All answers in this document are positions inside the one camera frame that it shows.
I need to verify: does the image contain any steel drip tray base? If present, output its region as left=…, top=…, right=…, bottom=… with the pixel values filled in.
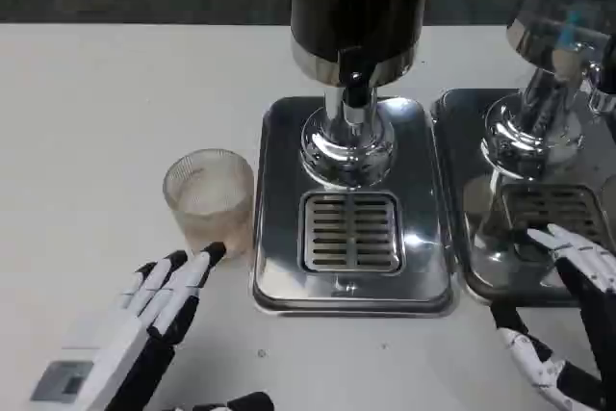
left=430, top=88, right=616, bottom=309
left=249, top=95, right=456, bottom=320

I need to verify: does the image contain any black lever chrome tap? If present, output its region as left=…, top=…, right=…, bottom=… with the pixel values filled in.
left=336, top=46, right=379, bottom=136

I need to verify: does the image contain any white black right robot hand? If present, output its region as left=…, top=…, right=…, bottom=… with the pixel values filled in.
left=489, top=223, right=616, bottom=411

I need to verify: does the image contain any slotted steel drain grid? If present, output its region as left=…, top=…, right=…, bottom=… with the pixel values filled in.
left=298, top=191, right=405, bottom=275
left=500, top=183, right=603, bottom=248

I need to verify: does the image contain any clear ribbed glass cup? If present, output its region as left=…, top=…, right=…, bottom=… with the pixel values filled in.
left=162, top=148, right=256, bottom=263

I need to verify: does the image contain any dark tank drink dispenser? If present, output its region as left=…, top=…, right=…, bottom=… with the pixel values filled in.
left=288, top=0, right=434, bottom=191

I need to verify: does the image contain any clear tank drink dispenser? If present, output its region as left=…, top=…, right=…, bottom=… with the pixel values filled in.
left=480, top=0, right=616, bottom=176

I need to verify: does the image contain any chrome dispenser tap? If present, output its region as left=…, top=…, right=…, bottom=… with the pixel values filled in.
left=584, top=62, right=616, bottom=116

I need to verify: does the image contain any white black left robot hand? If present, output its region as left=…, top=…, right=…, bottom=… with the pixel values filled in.
left=29, top=241, right=275, bottom=411

